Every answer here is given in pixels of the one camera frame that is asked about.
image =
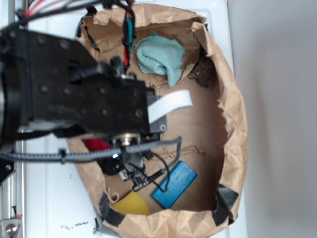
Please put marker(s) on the brown paper bag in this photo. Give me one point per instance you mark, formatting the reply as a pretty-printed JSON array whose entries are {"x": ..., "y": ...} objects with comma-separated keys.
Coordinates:
[{"x": 214, "y": 135}]

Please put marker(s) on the light blue cloth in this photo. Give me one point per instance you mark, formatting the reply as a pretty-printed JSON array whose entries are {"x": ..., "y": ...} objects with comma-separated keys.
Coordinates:
[{"x": 160, "y": 55}]

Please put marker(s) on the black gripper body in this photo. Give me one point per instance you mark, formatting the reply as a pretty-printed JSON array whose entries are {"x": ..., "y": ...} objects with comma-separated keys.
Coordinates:
[{"x": 114, "y": 109}]

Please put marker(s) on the red paper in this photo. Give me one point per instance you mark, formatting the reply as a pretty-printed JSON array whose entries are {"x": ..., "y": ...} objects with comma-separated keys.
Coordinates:
[{"x": 95, "y": 145}]

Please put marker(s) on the aluminium frame rail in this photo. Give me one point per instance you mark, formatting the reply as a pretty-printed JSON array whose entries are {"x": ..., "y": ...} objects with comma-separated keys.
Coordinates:
[{"x": 12, "y": 190}]

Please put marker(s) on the yellow sponge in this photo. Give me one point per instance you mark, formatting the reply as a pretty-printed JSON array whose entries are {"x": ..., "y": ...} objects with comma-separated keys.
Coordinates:
[{"x": 133, "y": 203}]

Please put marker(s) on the black metal bracket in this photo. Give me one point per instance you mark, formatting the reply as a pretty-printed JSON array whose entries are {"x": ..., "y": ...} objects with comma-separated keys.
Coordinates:
[{"x": 6, "y": 169}]

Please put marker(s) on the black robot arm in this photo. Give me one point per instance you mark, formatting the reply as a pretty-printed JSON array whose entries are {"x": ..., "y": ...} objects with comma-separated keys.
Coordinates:
[{"x": 52, "y": 85}]

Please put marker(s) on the dark brown crumpled object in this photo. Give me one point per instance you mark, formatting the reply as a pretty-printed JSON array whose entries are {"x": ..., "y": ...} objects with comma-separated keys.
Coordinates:
[{"x": 204, "y": 72}]

